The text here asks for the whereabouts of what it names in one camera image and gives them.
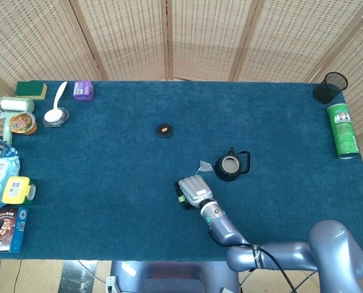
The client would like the black teapot lid orange knob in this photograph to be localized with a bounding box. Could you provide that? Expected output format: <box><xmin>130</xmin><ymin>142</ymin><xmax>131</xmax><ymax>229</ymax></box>
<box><xmin>156</xmin><ymin>123</ymin><xmax>174</xmax><ymax>139</ymax></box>

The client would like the tea bag with green tag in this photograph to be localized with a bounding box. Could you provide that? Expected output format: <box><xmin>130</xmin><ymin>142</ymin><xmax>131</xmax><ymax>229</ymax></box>
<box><xmin>178</xmin><ymin>159</ymin><xmax>214</xmax><ymax>203</ymax></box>

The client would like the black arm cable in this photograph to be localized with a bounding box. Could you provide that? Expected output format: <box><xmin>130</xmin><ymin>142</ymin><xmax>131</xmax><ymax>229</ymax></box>
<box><xmin>207</xmin><ymin>229</ymin><xmax>293</xmax><ymax>293</ymax></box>

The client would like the green yellow sponge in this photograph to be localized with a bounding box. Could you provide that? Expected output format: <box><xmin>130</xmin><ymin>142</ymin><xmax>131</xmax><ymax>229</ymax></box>
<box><xmin>15</xmin><ymin>80</ymin><xmax>48</xmax><ymax>101</ymax></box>

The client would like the white plastic spoon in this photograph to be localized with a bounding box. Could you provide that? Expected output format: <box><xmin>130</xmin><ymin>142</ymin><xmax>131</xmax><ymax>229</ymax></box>
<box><xmin>43</xmin><ymin>81</ymin><xmax>68</xmax><ymax>123</ymax></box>

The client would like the purple box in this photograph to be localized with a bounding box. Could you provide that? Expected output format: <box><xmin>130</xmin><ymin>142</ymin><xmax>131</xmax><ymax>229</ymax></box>
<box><xmin>72</xmin><ymin>80</ymin><xmax>95</xmax><ymax>103</ymax></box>

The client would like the white floor cable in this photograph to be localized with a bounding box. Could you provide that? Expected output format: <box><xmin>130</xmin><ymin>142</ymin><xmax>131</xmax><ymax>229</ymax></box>
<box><xmin>77</xmin><ymin>260</ymin><xmax>112</xmax><ymax>284</ymax></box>

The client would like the black teapot with handle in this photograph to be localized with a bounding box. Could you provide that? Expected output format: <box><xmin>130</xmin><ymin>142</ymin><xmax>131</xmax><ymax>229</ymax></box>
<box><xmin>214</xmin><ymin>147</ymin><xmax>251</xmax><ymax>183</ymax></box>

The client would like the small patterned dish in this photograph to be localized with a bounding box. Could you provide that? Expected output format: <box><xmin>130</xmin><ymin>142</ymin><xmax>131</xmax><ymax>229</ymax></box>
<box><xmin>42</xmin><ymin>107</ymin><xmax>70</xmax><ymax>128</ymax></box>

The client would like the white bracket on torso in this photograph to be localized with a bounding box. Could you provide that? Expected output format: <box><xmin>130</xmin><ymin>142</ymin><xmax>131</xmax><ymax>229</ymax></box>
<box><xmin>106</xmin><ymin>275</ymin><xmax>118</xmax><ymax>293</ymax></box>

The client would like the light green lint roller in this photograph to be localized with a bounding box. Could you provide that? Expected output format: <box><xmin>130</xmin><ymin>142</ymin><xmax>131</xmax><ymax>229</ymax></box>
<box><xmin>0</xmin><ymin>96</ymin><xmax>35</xmax><ymax>145</ymax></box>

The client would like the woven bamboo folding screen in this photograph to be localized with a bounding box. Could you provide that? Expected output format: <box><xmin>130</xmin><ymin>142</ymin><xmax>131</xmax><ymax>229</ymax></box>
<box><xmin>0</xmin><ymin>0</ymin><xmax>363</xmax><ymax>190</ymax></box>

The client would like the orange snack cup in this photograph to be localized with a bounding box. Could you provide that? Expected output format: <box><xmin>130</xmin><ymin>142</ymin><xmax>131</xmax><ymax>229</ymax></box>
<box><xmin>9</xmin><ymin>112</ymin><xmax>38</xmax><ymax>136</ymax></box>

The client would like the green chips can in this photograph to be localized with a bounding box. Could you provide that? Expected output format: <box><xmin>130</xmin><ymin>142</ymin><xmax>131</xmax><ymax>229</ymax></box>
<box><xmin>326</xmin><ymin>103</ymin><xmax>361</xmax><ymax>160</ymax></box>

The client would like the blue fuzzy table cloth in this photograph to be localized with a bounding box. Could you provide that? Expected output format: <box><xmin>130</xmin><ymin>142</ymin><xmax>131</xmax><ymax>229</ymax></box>
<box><xmin>0</xmin><ymin>79</ymin><xmax>363</xmax><ymax>262</ymax></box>

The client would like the yellow lid container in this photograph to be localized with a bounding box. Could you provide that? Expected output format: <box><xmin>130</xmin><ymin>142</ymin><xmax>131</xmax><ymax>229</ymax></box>
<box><xmin>1</xmin><ymin>176</ymin><xmax>37</xmax><ymax>204</ymax></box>

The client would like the blue brown cookie box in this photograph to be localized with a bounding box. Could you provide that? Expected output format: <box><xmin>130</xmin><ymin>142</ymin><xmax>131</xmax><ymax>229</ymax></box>
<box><xmin>0</xmin><ymin>206</ymin><xmax>29</xmax><ymax>253</ymax></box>

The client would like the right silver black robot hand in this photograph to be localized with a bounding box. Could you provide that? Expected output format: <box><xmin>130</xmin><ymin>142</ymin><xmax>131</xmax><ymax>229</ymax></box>
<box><xmin>174</xmin><ymin>176</ymin><xmax>214</xmax><ymax>211</ymax></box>

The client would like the black mesh pen holder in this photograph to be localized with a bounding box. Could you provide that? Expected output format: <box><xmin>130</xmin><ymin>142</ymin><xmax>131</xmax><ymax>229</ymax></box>
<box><xmin>312</xmin><ymin>71</ymin><xmax>349</xmax><ymax>104</ymax></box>

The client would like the grey robot torso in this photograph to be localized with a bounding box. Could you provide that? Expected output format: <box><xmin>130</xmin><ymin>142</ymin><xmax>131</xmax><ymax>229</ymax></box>
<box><xmin>110</xmin><ymin>260</ymin><xmax>240</xmax><ymax>293</ymax></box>

